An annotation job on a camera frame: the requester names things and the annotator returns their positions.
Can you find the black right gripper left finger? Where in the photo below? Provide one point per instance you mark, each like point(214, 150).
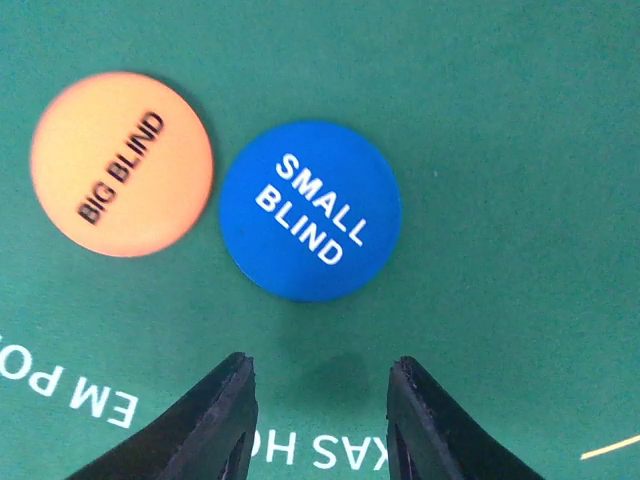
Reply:
point(207, 434)

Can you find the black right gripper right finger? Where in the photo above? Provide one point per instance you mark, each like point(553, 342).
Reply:
point(430, 436)

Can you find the blue small blind button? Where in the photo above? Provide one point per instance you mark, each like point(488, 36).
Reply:
point(310, 211)

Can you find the orange big blind button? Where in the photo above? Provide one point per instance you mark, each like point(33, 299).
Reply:
point(121, 164)

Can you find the round green poker mat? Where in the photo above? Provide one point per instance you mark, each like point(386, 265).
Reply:
point(512, 128)

